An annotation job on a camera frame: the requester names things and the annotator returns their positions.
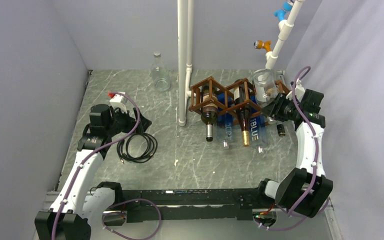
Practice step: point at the white vertical pvc pipe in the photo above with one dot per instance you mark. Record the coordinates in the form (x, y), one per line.
(185, 27)

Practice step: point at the clear blue-label bottle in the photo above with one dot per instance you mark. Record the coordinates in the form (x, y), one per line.
(224, 129)
(258, 134)

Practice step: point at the small dark bottle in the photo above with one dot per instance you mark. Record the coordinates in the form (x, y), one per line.
(281, 131)

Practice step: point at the brown bottle gold foil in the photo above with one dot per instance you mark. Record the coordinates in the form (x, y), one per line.
(243, 113)

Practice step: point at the dark green wine bottle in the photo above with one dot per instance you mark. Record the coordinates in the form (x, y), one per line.
(209, 112)

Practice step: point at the clear blue-label bottle left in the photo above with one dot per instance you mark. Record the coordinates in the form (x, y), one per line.
(224, 129)

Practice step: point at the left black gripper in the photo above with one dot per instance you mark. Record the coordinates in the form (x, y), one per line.
(130, 121)

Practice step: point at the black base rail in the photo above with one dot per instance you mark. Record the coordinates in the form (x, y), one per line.
(137, 206)

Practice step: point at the orange pipe valve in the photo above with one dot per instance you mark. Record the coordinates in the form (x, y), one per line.
(266, 45)

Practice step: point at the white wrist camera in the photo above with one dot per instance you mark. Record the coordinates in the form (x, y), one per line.
(118, 101)
(299, 91)

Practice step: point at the clear bottle dark label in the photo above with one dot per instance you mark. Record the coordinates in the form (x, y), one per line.
(159, 73)

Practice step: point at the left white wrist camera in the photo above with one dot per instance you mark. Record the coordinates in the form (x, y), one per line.
(118, 101)

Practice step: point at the brown wooden wine rack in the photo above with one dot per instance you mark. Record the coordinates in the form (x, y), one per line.
(210, 93)

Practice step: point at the blue pipe valve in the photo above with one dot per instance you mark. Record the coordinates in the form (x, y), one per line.
(286, 8)

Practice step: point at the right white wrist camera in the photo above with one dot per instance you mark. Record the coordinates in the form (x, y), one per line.
(299, 91)

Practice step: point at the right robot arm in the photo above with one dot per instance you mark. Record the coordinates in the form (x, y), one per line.
(306, 188)

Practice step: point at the clear blue-label bottle right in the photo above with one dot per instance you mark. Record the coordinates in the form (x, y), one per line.
(258, 134)

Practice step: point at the white angled pvc pipe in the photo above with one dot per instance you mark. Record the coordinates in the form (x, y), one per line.
(285, 27)

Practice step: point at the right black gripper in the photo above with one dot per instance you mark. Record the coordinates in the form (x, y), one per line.
(274, 109)

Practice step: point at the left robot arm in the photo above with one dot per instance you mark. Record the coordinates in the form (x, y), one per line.
(73, 213)

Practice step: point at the clear bottle with cork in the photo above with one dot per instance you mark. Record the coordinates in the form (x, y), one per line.
(265, 88)

